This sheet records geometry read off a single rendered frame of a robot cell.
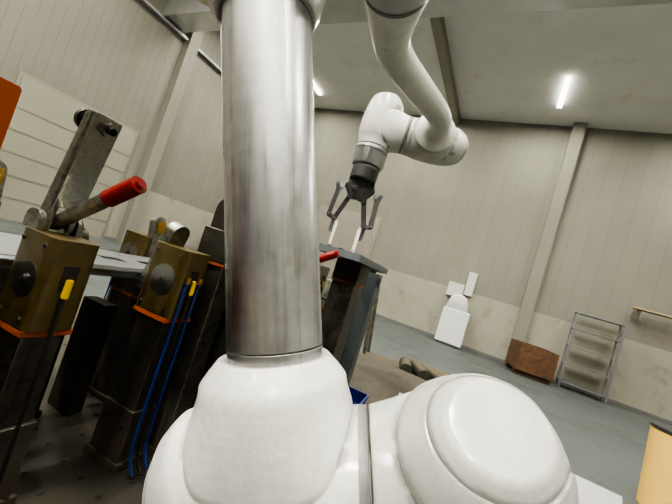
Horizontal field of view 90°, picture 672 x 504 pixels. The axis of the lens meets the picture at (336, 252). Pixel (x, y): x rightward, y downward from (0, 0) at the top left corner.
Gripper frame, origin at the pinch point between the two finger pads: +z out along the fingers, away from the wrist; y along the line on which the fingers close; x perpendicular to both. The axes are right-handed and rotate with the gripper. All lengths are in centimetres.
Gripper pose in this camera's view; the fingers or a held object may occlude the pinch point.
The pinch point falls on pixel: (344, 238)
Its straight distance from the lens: 93.0
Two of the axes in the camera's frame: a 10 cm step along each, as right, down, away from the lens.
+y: -9.5, -3.0, -0.3
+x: 0.4, -0.3, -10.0
